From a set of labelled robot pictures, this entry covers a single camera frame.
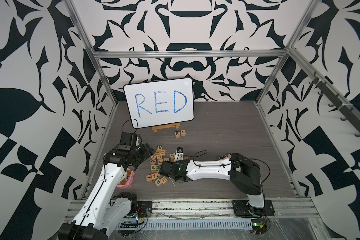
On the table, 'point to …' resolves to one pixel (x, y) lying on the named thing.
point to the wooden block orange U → (162, 152)
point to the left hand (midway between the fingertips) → (148, 150)
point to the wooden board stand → (155, 128)
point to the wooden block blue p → (157, 182)
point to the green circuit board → (259, 226)
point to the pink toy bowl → (130, 180)
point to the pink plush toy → (229, 156)
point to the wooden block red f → (154, 176)
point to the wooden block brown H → (163, 180)
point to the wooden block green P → (153, 167)
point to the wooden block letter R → (177, 134)
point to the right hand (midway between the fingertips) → (171, 166)
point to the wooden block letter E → (183, 133)
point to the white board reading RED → (160, 103)
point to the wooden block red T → (153, 156)
